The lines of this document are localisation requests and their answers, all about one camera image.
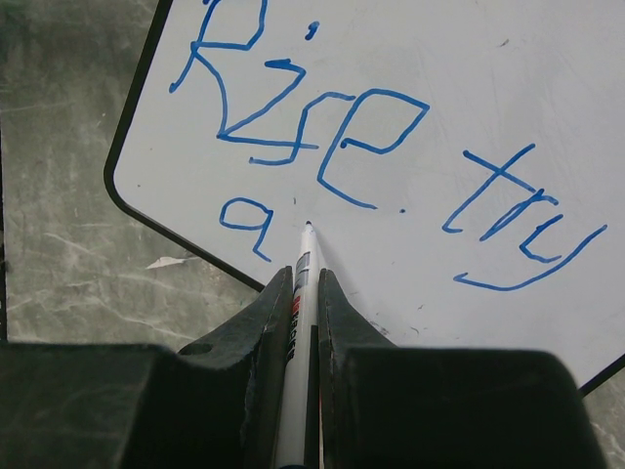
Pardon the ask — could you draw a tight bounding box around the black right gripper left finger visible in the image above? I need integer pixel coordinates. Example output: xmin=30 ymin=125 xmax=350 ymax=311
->
xmin=1 ymin=268 xmax=293 ymax=468

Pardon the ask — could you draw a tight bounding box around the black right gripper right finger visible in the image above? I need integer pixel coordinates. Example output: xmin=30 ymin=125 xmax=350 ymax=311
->
xmin=318 ymin=270 xmax=606 ymax=468

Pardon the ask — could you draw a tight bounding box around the white whiteboard marker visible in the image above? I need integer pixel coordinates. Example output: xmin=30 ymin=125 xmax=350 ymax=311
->
xmin=274 ymin=222 xmax=320 ymax=468

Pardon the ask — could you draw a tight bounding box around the small black-framed whiteboard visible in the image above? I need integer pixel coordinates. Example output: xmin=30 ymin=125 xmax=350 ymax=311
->
xmin=104 ymin=1 xmax=624 ymax=391

